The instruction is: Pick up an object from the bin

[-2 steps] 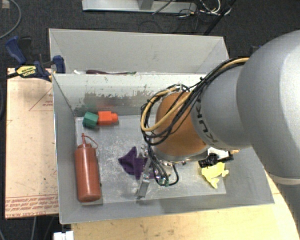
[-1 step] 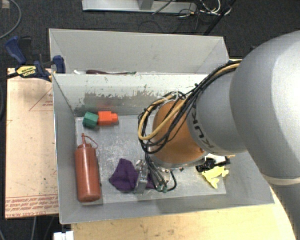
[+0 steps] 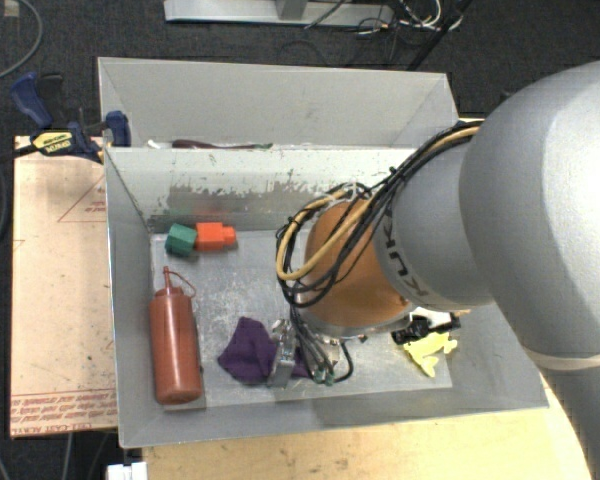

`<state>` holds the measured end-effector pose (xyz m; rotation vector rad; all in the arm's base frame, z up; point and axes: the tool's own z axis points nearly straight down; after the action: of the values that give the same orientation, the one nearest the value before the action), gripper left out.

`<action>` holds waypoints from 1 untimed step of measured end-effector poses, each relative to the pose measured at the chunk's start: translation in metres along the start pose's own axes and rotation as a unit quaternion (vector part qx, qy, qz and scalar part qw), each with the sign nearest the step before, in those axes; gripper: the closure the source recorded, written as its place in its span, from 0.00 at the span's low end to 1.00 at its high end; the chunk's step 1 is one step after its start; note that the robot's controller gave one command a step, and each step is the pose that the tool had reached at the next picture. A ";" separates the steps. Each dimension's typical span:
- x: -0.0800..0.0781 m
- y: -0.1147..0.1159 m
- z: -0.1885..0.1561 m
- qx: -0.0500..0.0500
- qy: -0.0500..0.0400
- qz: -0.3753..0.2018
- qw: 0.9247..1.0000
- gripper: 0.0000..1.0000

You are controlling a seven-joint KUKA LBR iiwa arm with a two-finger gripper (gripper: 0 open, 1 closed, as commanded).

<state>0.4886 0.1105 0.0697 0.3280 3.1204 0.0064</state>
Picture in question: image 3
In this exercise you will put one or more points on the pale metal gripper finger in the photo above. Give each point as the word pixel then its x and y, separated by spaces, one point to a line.
pixel 283 331
pixel 281 372

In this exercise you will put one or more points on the purple cloth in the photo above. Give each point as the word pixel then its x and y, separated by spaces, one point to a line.
pixel 250 350

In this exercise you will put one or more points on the yellow toy animal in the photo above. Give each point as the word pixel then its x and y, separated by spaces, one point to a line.
pixel 426 352

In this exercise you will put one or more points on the red-brown squeeze bottle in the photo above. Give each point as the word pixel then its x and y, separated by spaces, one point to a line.
pixel 175 343

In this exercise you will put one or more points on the orange toy block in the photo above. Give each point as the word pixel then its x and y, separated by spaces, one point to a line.
pixel 212 236

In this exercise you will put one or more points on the green toy block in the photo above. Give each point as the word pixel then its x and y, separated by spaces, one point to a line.
pixel 181 240

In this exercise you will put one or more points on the red-brown flat block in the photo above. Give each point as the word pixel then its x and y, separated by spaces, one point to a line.
pixel 205 143

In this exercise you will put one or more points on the grey metal bin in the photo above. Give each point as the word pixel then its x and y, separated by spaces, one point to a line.
pixel 260 108

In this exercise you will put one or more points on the brown cardboard board, red print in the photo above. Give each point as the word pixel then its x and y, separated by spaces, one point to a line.
pixel 60 288

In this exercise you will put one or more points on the black cylinder on white bracket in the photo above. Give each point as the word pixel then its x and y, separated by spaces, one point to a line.
pixel 411 332

